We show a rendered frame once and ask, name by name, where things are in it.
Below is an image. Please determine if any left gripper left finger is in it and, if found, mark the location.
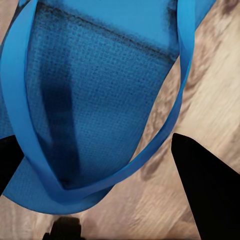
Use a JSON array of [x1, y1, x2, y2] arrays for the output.
[[0, 134, 25, 196]]

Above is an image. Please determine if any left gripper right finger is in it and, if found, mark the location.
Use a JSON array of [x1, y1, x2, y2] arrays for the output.
[[171, 133, 240, 240]]

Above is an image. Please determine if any sandal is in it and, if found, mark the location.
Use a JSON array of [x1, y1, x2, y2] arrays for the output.
[[0, 0, 217, 215]]

